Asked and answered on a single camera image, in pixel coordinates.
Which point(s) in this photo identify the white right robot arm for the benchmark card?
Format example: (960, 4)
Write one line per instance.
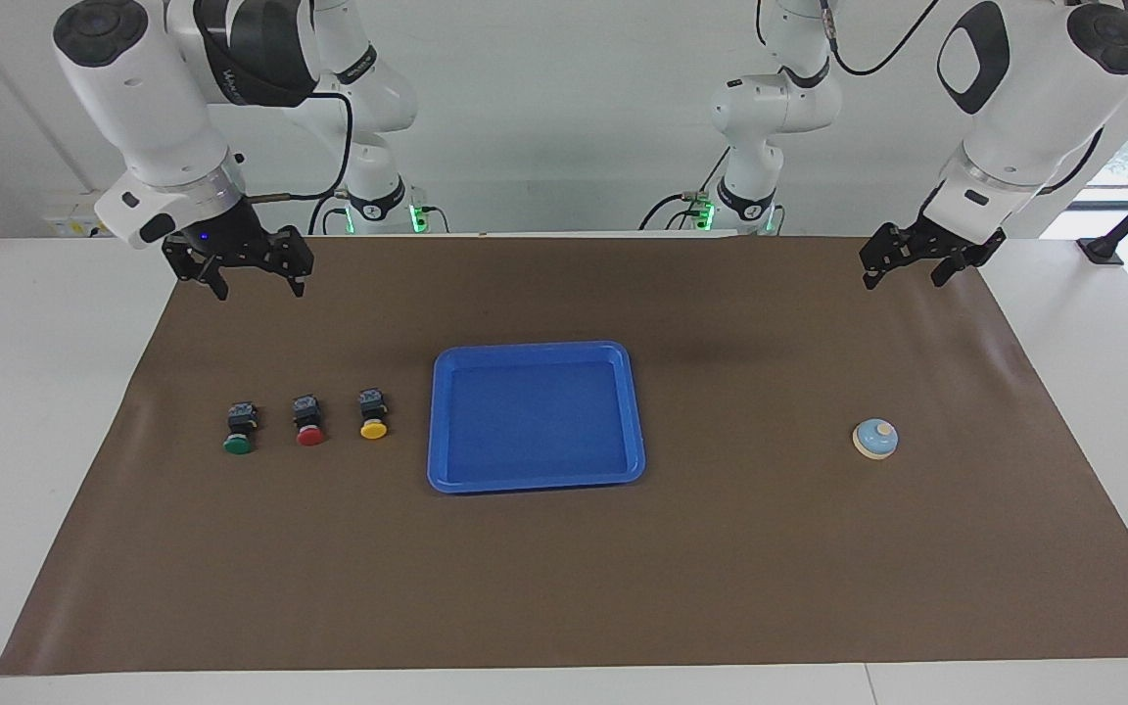
(153, 108)

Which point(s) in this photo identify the white wall socket box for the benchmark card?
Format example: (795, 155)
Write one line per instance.
(70, 227)

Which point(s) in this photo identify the yellow push button switch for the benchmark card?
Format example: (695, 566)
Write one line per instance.
(373, 426)

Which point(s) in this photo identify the green push button switch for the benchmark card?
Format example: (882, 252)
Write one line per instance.
(239, 441)

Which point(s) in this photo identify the light blue desk bell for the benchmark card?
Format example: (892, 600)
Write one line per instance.
(875, 441)

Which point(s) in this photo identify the brown table mat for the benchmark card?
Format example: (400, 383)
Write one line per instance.
(564, 578)

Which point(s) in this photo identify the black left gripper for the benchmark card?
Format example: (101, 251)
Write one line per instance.
(926, 243)

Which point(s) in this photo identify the blue plastic tray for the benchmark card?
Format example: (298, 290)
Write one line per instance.
(535, 416)

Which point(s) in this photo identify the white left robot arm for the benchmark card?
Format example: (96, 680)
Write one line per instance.
(1044, 108)

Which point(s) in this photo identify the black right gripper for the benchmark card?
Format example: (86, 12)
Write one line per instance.
(236, 240)

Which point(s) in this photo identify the red push button switch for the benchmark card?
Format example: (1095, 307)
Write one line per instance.
(309, 434)

